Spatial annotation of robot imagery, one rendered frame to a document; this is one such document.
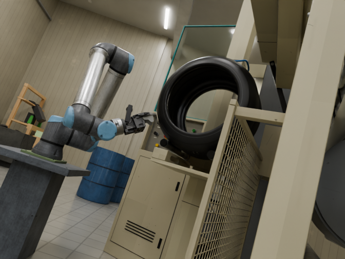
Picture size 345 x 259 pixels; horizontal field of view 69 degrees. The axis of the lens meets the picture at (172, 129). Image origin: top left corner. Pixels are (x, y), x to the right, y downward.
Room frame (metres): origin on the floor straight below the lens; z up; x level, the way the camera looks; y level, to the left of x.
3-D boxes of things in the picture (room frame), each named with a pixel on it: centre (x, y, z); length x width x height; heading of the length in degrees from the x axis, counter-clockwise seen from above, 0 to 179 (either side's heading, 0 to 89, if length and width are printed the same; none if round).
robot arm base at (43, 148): (1.68, 0.72, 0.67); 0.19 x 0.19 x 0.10
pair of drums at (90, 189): (4.90, 0.87, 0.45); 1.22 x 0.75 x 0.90; 1
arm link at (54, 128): (1.68, 0.71, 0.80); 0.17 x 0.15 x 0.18; 115
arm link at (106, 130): (1.18, 0.31, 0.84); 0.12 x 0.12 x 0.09; 25
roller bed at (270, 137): (1.46, -0.62, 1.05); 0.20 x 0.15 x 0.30; 151
